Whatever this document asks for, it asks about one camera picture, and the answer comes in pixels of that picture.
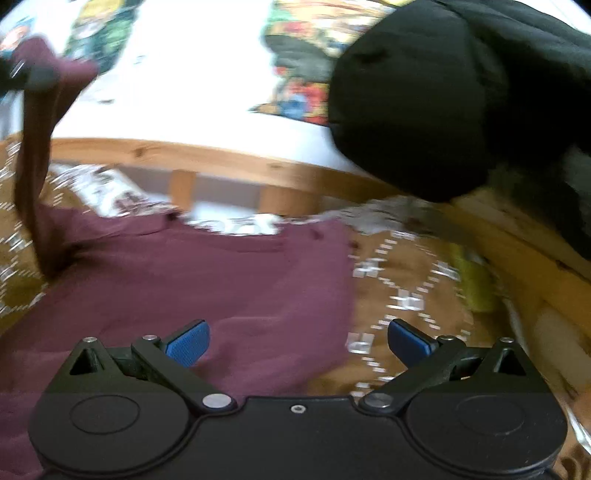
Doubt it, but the colourful wall poster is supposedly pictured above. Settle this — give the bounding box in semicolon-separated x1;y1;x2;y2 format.
0;0;144;77
248;0;398;127

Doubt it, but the wooden bed frame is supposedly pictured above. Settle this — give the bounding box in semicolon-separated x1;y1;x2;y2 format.
0;136;591;337

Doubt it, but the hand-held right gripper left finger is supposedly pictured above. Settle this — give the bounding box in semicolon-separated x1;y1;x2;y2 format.
68;319;236;414

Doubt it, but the brown printed blanket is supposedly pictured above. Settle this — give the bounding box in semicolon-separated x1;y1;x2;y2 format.
0;134;591;480

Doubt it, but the maroon shirt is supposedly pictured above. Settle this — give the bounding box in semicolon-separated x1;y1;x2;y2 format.
0;39;356;480

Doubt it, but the white floral patterned pillow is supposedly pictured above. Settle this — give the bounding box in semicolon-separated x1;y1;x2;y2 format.
50;162;190;220

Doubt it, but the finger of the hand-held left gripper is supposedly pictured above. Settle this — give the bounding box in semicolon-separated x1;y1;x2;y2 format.
0;58;62;93

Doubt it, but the grey swirl patterned pillow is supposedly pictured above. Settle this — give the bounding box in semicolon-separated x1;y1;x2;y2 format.
185;196;448;238

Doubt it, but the yellow green object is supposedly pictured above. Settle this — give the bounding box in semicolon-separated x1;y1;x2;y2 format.
450;242;497;317

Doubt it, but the black jacket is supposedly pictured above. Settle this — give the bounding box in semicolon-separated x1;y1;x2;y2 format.
327;0;591;259

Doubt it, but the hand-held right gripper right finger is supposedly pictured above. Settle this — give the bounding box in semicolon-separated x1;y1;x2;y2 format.
358;318;533;416

